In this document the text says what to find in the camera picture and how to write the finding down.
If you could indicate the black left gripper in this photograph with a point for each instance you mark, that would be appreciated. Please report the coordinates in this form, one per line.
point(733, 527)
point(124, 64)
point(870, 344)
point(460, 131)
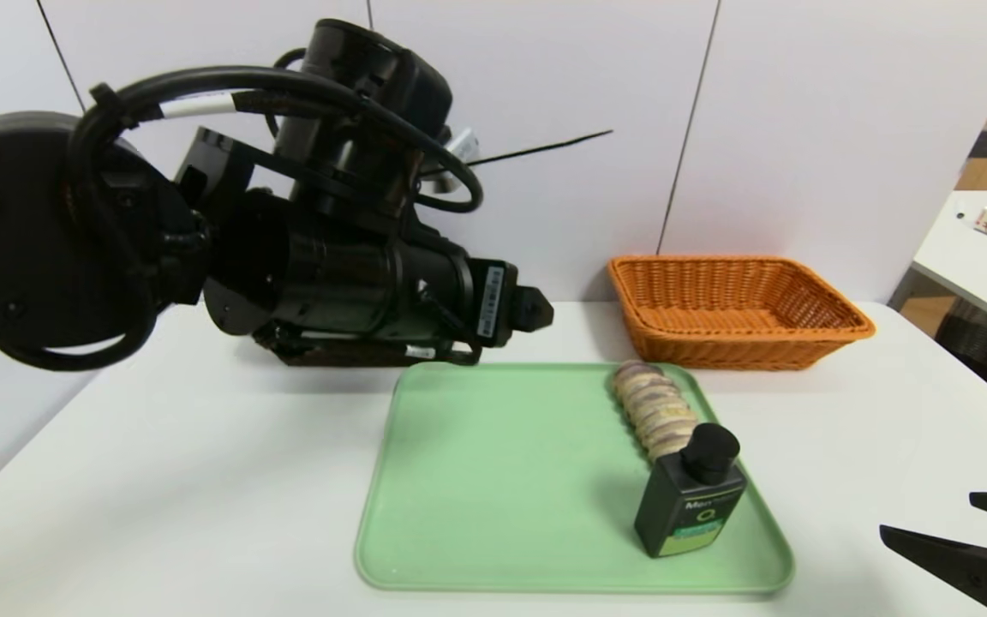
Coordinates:
point(493, 302)

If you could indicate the thin black zip tie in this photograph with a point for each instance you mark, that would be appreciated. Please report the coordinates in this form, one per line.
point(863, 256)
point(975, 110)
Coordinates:
point(545, 147)

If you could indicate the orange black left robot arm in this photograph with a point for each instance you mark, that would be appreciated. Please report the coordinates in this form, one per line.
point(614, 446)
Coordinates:
point(31, 240)

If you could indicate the black green lotion bottle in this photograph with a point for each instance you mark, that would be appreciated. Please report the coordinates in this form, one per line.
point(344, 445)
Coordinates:
point(686, 514)

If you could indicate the light green plastic tray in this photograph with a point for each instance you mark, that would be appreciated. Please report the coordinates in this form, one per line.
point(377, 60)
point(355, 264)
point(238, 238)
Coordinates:
point(502, 480)

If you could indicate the white side table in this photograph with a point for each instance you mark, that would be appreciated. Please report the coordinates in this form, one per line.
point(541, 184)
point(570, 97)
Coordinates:
point(973, 274)

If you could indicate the orange wicker basket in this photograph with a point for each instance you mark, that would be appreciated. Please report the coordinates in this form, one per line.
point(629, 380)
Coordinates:
point(716, 347)

